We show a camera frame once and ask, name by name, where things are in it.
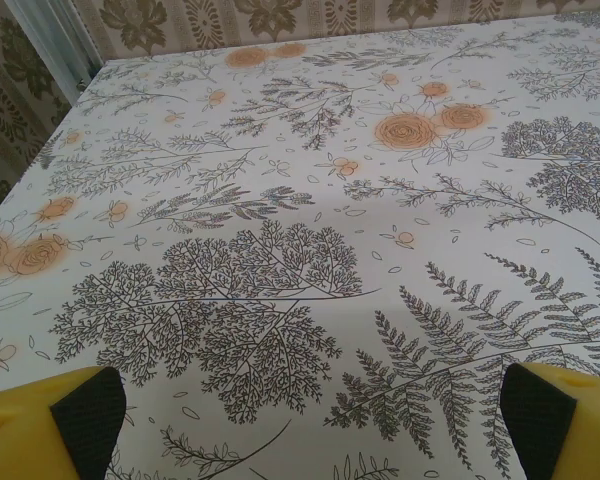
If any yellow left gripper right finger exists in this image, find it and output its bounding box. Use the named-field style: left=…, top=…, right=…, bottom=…
left=499, top=362, right=600, bottom=480

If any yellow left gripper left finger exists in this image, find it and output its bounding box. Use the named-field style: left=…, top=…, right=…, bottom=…
left=0, top=365, right=127, bottom=480

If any aluminium corner post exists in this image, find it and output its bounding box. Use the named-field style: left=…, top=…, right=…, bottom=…
left=14, top=0, right=104, bottom=99

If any floral tablecloth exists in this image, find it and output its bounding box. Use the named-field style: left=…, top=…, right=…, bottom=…
left=0, top=9, right=600, bottom=480

